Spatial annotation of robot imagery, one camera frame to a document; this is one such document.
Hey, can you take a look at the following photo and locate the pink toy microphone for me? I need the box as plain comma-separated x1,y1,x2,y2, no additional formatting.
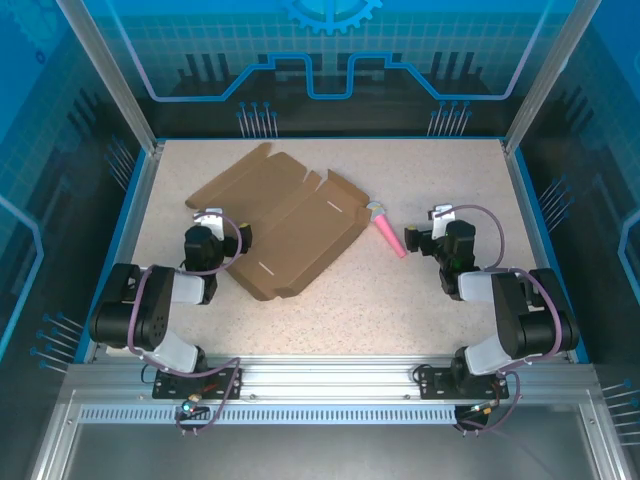
366,200,410,260

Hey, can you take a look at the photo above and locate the brown cardboard box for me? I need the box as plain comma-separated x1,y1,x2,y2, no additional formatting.
184,142,374,303

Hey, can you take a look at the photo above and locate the blue table edge strip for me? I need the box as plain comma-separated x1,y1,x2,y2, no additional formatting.
513,148,590,363
73,148,152,362

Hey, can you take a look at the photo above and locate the power connector with green light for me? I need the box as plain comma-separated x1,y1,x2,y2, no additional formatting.
174,394,211,419
462,399,501,419

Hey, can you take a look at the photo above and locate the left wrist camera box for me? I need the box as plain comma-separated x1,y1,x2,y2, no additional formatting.
192,207,225,236

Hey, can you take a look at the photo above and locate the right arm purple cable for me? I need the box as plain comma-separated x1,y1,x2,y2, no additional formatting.
433,203,572,437

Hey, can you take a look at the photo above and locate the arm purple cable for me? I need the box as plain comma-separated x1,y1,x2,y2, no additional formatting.
433,203,572,437
127,212,245,437

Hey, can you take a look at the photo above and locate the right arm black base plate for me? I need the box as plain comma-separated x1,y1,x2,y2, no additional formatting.
417,366,511,401

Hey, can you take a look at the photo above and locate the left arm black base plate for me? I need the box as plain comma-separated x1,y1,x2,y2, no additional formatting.
152,366,245,401

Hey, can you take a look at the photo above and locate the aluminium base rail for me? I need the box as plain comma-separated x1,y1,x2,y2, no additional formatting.
64,353,599,401

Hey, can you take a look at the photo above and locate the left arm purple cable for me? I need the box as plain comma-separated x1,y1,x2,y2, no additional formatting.
127,212,245,437

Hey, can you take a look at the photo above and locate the slotted grey cable duct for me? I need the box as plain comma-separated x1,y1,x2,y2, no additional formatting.
78,405,459,426

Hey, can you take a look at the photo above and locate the aluminium frame post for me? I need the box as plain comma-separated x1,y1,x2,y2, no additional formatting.
53,0,167,154
501,0,604,155

